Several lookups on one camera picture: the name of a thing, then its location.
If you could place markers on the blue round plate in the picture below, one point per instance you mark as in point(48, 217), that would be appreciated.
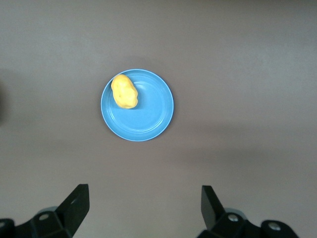
point(148, 119)

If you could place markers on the yellow potato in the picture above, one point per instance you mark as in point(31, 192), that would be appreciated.
point(123, 91)

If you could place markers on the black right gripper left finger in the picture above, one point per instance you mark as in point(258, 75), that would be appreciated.
point(74, 205)

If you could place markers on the brown table cover sheet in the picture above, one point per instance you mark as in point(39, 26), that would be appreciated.
point(223, 49)

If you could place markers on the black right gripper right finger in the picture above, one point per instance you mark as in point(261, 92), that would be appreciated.
point(210, 208)

